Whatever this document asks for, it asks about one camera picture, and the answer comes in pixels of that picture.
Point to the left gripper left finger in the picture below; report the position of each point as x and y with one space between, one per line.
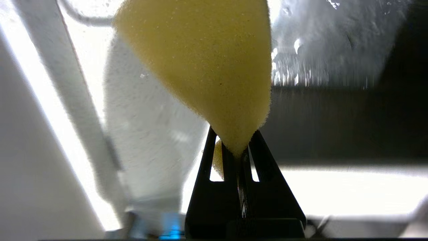
207 201

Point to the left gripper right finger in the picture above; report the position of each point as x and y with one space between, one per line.
274 201

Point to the yellow sponge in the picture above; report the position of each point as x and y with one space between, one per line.
207 60

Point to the stainless steel sink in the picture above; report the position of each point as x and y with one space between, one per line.
334 43

